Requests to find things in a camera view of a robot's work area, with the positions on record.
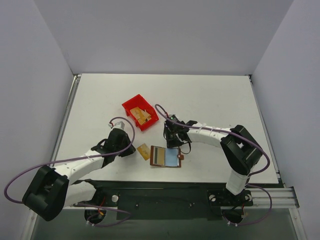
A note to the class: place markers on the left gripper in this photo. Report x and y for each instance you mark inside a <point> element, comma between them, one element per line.
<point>126,146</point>

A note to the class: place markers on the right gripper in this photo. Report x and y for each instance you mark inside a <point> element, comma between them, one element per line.
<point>171,135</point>

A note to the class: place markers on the brown leather card holder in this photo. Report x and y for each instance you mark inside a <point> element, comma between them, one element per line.
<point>173,157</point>

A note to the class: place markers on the gold card magnetic stripe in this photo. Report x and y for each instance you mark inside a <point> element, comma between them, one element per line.
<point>159,156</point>

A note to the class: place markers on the gold card with chip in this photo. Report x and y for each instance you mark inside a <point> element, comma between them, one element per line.
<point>144,151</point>

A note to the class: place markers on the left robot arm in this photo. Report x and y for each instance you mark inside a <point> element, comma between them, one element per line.
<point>47,192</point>

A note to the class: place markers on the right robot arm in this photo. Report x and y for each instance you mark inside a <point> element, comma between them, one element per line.
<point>239,147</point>

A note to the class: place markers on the gold cards in bin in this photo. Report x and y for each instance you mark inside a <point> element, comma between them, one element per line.
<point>142,116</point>

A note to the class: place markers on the red plastic bin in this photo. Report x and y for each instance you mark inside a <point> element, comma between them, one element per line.
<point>139,101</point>

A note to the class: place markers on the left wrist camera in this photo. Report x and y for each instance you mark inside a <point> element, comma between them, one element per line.
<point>117,125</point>

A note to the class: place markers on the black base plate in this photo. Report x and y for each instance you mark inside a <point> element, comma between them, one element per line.
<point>137,200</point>

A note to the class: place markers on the aluminium table frame rail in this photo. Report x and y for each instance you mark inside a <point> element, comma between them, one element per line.
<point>222,101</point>

